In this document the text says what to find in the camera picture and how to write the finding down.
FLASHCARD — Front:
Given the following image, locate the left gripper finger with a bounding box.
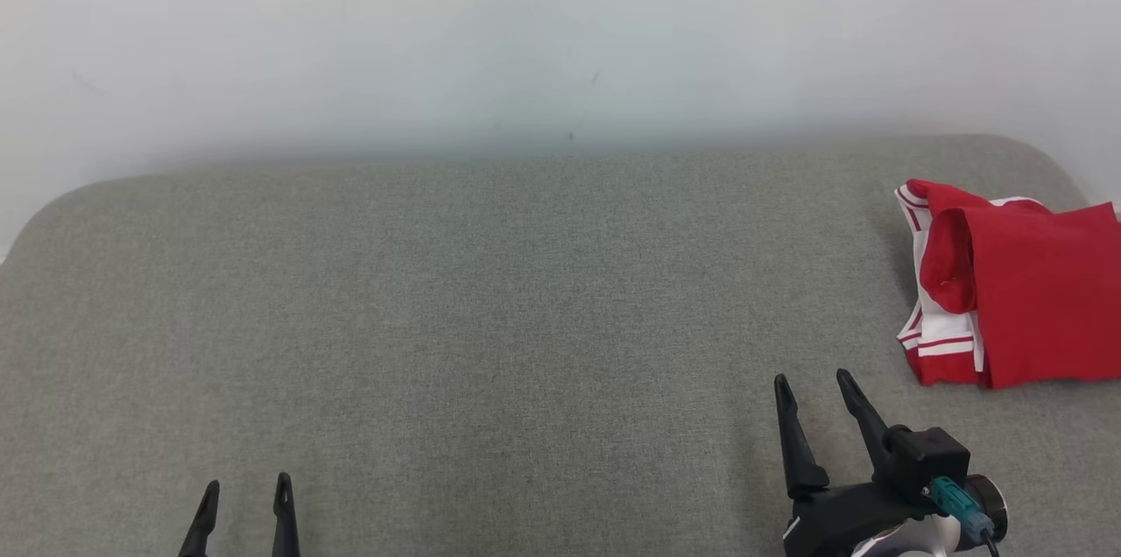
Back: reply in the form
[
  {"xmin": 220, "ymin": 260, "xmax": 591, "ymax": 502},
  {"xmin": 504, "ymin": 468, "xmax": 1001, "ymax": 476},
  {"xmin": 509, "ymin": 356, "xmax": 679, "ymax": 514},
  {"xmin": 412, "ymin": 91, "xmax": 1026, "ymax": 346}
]
[
  {"xmin": 177, "ymin": 479, "xmax": 221, "ymax": 557},
  {"xmin": 271, "ymin": 471, "xmax": 302, "ymax": 557}
]

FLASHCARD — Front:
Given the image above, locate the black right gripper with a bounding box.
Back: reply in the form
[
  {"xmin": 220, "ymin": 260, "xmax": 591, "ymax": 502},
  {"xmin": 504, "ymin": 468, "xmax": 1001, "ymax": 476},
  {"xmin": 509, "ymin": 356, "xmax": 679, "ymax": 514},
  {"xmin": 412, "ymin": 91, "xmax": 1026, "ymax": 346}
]
[{"xmin": 773, "ymin": 368, "xmax": 936, "ymax": 557}]

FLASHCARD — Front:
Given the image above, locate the red basketball jersey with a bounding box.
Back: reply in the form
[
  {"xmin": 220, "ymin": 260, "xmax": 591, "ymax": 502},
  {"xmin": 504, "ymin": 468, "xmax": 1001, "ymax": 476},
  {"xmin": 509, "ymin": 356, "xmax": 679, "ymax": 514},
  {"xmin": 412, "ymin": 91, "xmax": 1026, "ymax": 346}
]
[{"xmin": 894, "ymin": 179, "xmax": 1121, "ymax": 390}]

